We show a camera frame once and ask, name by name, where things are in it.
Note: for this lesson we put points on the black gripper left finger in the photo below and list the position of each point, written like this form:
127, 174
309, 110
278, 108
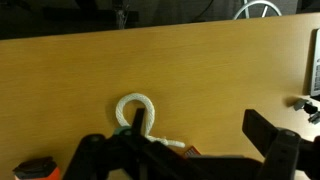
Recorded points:
96, 153

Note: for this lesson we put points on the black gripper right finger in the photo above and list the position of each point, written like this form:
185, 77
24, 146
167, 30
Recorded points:
283, 153

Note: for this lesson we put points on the small grey black clip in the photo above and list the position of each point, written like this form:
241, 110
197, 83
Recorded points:
305, 106

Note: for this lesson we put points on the orange black tape measure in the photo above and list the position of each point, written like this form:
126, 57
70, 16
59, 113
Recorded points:
36, 166

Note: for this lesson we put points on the office chair with white base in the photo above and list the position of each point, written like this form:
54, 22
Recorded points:
246, 10

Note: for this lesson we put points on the silver open laptop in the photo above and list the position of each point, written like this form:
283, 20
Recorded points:
316, 66

